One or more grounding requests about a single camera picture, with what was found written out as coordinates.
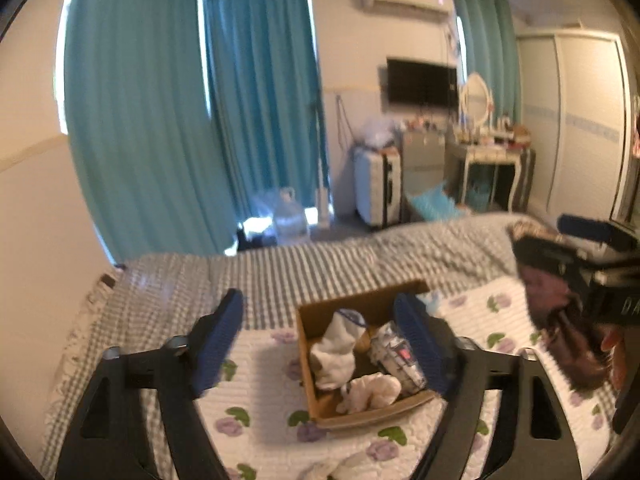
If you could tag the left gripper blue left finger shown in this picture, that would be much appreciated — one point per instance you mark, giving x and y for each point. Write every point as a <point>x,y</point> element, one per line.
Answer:
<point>212,339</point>

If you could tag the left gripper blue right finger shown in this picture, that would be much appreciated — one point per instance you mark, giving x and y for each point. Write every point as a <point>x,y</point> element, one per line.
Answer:
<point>430,340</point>

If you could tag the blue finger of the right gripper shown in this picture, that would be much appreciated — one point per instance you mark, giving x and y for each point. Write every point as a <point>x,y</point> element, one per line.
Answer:
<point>611,233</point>

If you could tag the floral tissue pack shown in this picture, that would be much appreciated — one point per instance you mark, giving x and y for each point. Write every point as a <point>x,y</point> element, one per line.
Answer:
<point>392,354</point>

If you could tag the cream cloth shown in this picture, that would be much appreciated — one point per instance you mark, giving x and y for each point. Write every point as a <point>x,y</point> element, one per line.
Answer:
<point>369,392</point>

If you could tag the white cloth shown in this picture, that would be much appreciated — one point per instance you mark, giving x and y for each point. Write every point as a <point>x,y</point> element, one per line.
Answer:
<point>332,358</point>

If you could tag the person's right hand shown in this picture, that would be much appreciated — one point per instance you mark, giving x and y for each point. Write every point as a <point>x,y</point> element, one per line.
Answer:
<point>613,343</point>

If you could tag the maroon woven blanket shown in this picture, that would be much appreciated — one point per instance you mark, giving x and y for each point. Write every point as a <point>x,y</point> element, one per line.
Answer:
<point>547,266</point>

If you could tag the brown cardboard box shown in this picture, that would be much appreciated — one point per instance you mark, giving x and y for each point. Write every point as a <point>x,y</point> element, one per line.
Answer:
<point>312,320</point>

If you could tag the grey checked bedsheet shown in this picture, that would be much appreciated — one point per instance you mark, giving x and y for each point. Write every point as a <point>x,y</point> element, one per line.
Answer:
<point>141,305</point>

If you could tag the white floral quilted mat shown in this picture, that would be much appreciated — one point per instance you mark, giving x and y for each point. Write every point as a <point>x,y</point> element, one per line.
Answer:
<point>268,420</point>

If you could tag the clear water jug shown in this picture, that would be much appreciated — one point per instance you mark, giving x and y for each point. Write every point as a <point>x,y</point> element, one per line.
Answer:
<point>289,220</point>

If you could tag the white dressing table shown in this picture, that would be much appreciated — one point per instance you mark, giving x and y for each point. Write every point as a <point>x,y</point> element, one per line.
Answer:
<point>485,177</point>

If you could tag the small white crumpled tissue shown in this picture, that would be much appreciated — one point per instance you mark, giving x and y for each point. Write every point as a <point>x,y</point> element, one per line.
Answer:
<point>346,468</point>

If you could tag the light blue plastic bag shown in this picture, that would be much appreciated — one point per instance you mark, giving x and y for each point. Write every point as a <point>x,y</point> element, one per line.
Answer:
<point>434,204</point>

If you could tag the white oval vanity mirror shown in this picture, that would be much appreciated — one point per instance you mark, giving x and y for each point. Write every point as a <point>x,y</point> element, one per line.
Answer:
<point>475,102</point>

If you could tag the white suitcase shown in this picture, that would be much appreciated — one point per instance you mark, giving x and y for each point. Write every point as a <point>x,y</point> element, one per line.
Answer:
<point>377,180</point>

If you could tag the grey mini fridge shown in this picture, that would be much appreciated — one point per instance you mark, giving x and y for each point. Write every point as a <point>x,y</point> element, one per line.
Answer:
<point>422,161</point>

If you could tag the clear plastic bag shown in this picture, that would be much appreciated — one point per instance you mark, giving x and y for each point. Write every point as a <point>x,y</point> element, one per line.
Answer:
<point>378,133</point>

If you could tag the teal curtain left panel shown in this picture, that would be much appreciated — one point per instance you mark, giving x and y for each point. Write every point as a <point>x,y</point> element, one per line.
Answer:
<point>142,143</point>

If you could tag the teal curtain panel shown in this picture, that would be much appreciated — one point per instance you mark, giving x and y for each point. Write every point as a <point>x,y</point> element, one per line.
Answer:
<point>142,143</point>
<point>265,98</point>

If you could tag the teal curtain right window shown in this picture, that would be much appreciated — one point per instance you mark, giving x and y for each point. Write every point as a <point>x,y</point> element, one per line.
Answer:
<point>491,51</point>

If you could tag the teal curtain middle panel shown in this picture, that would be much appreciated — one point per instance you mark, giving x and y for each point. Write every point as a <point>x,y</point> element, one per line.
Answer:
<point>265,98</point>

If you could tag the black wall television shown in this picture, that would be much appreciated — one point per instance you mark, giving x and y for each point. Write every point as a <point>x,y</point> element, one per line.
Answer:
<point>421,84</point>

